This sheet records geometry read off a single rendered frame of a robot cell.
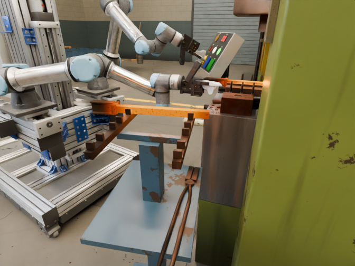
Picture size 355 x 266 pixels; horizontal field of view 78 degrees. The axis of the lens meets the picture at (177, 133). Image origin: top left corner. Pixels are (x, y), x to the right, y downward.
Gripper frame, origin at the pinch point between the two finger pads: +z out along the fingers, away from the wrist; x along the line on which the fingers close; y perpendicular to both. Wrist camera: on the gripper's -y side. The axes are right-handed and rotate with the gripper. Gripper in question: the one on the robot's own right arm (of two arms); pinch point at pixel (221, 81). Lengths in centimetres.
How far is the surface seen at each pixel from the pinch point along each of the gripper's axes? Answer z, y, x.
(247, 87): 11.8, 0.7, 4.6
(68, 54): -413, 36, -348
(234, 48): 0.8, -11.1, -43.0
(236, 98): 8.4, 1.9, 19.2
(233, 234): 15, 70, 22
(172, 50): -303, 59, -798
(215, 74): -8.9, 3.9, -38.5
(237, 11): 4.3, -27.9, 7.3
